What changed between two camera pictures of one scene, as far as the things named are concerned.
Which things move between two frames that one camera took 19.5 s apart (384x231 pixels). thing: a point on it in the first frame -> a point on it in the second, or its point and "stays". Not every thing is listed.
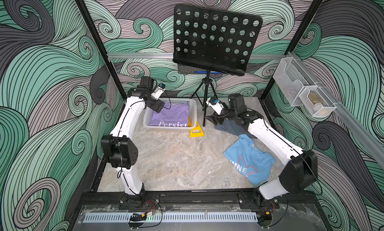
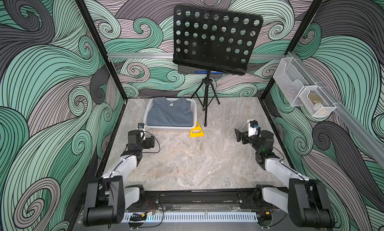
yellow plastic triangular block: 197,127 stays
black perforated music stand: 214,40 stays
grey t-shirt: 234,128 -> 162,112
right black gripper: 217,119 -> 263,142
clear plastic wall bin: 301,89 stays
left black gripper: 159,106 -> 150,142
